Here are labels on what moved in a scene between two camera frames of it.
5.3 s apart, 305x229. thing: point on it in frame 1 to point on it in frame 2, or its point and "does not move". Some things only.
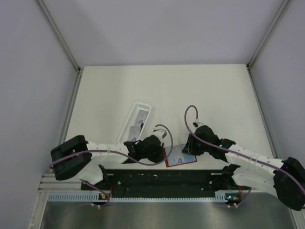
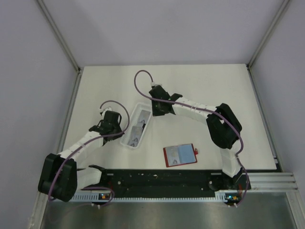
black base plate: x=164 y=183 does not move
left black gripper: x=159 y=156 to x=119 y=130
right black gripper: x=189 y=148 to x=155 y=112
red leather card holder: x=177 y=157 does not move
